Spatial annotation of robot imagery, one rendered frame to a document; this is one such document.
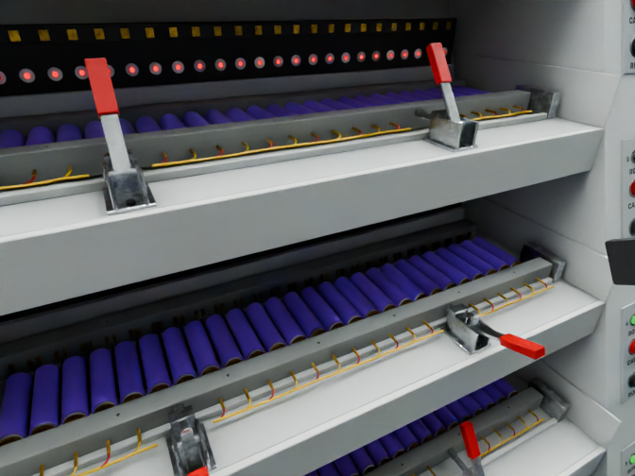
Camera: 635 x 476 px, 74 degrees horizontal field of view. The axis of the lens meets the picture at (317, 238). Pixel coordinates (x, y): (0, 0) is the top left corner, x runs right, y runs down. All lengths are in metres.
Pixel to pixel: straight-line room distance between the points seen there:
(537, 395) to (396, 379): 0.29
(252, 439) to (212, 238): 0.16
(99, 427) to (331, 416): 0.17
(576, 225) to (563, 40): 0.20
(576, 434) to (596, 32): 0.46
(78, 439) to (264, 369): 0.14
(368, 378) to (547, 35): 0.41
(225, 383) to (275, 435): 0.06
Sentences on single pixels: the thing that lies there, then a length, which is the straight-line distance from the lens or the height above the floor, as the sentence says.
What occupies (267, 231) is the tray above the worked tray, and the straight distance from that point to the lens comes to 0.30.
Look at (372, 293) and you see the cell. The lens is 0.45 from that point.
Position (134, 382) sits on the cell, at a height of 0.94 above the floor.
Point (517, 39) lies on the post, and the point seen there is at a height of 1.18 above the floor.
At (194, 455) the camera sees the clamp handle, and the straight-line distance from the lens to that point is 0.32.
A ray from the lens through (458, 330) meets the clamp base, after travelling 0.43.
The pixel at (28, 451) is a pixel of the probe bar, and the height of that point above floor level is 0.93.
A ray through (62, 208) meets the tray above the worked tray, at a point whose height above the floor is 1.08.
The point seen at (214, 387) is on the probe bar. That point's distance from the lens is 0.36.
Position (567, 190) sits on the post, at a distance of 0.55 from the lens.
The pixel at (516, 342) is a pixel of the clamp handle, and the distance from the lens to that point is 0.40.
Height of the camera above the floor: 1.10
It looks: 12 degrees down
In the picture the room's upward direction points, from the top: 9 degrees counter-clockwise
